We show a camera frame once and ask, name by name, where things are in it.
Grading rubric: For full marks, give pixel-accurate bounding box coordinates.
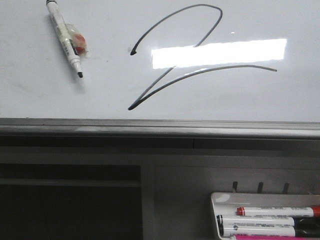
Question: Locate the white black-tipped whiteboard marker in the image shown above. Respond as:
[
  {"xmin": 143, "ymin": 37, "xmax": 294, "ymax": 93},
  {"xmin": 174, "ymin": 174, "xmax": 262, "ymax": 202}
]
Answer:
[{"xmin": 45, "ymin": 0, "xmax": 88, "ymax": 78}]

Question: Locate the white whiteboard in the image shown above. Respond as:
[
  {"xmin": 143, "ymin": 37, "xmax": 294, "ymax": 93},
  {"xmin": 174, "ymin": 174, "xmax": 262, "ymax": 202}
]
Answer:
[{"xmin": 0, "ymin": 0, "xmax": 320, "ymax": 122}]

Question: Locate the white marker tray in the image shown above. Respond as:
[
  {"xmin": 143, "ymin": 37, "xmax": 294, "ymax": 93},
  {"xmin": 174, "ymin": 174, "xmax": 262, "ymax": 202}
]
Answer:
[{"xmin": 210, "ymin": 192, "xmax": 320, "ymax": 240}]

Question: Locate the red capped white marker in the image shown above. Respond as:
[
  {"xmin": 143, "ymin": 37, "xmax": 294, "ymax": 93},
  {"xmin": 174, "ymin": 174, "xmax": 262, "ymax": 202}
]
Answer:
[{"xmin": 236, "ymin": 206, "xmax": 320, "ymax": 218}]

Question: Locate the lower black capped white marker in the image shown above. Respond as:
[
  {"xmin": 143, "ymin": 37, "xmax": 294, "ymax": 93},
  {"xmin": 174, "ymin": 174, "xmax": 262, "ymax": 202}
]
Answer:
[{"xmin": 219, "ymin": 225, "xmax": 320, "ymax": 238}]

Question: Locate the black capped white marker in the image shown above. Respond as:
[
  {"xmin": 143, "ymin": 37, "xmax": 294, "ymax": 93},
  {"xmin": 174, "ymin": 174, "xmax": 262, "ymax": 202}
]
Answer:
[
  {"xmin": 219, "ymin": 225, "xmax": 320, "ymax": 238},
  {"xmin": 216, "ymin": 215, "xmax": 320, "ymax": 228}
]

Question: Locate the pink marker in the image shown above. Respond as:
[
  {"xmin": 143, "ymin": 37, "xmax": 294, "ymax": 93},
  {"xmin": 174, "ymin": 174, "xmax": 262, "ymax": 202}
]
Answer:
[{"xmin": 229, "ymin": 235, "xmax": 320, "ymax": 240}]

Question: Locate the upper black capped white marker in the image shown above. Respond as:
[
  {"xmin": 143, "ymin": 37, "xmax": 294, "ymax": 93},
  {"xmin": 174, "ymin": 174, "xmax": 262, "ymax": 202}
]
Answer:
[{"xmin": 216, "ymin": 215, "xmax": 320, "ymax": 228}]

